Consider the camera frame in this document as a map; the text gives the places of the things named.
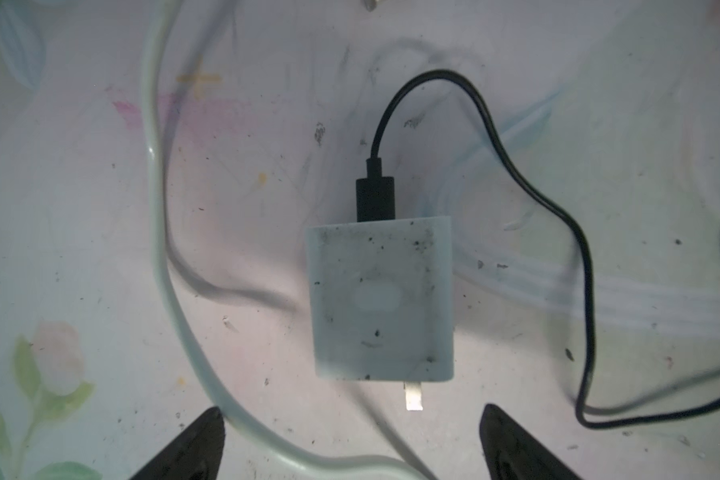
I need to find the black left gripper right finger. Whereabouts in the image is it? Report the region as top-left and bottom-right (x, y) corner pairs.
(479, 404), (580, 480)

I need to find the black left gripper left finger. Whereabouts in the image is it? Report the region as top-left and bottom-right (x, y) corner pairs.
(131, 406), (225, 480)

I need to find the white USB charger adapter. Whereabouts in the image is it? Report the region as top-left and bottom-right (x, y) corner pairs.
(305, 216), (454, 411)

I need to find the black USB cable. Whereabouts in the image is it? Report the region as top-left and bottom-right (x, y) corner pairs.
(355, 68), (720, 430)

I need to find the white power strip cord plug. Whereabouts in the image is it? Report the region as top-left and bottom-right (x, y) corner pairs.
(140, 1), (425, 479)

